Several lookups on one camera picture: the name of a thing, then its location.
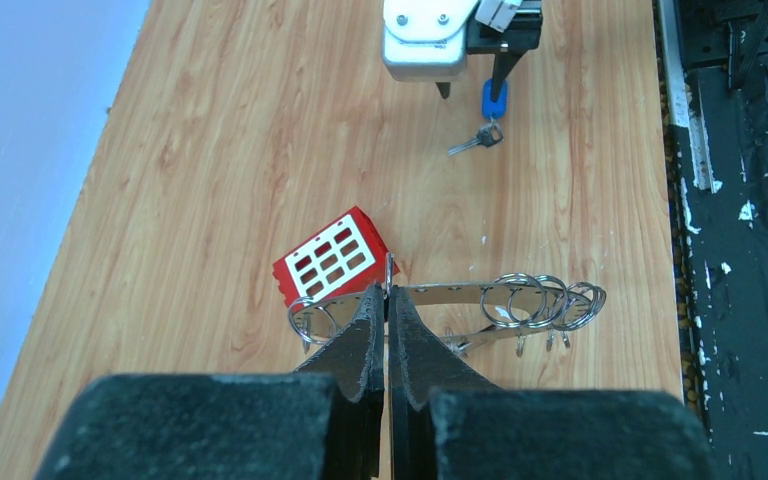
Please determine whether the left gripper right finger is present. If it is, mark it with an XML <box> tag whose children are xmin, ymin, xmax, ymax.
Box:
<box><xmin>387</xmin><ymin>287</ymin><xmax>717</xmax><ymax>479</ymax></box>

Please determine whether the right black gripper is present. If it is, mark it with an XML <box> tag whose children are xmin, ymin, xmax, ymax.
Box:
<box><xmin>435</xmin><ymin>0</ymin><xmax>544</xmax><ymax>102</ymax></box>

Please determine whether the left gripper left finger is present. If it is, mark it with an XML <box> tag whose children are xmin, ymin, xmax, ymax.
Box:
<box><xmin>36</xmin><ymin>286</ymin><xmax>385</xmax><ymax>479</ymax></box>

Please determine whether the blue key tag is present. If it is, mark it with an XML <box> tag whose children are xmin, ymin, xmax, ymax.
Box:
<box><xmin>447</xmin><ymin>79</ymin><xmax>508</xmax><ymax>156</ymax></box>

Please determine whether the grey metal keyring disc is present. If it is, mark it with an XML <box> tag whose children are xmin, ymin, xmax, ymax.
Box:
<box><xmin>274</xmin><ymin>270</ymin><xmax>608</xmax><ymax>359</ymax></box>

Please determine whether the red window toy block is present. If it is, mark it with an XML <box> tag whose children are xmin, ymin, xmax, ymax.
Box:
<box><xmin>272</xmin><ymin>206</ymin><xmax>389</xmax><ymax>307</ymax></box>

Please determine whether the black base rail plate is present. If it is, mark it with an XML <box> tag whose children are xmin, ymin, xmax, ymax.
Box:
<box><xmin>656</xmin><ymin>1</ymin><xmax>768</xmax><ymax>479</ymax></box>

